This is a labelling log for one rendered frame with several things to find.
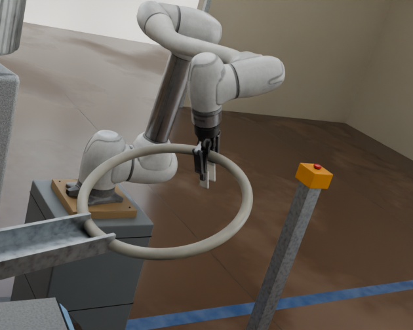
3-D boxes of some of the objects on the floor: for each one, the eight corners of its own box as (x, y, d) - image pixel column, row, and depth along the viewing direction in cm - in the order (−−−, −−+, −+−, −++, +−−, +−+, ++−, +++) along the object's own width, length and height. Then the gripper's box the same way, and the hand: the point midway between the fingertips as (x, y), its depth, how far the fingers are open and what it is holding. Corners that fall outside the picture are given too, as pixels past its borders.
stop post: (274, 358, 304) (345, 177, 267) (244, 363, 293) (314, 175, 256) (254, 333, 319) (319, 159, 282) (225, 337, 309) (288, 157, 271)
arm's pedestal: (-9, 323, 269) (17, 173, 242) (90, 311, 298) (123, 175, 270) (17, 403, 232) (52, 234, 204) (128, 380, 260) (170, 230, 233)
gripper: (210, 105, 175) (210, 166, 189) (180, 131, 164) (183, 194, 178) (231, 112, 172) (230, 173, 186) (202, 139, 161) (204, 201, 175)
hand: (207, 175), depth 180 cm, fingers closed on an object, 3 cm apart
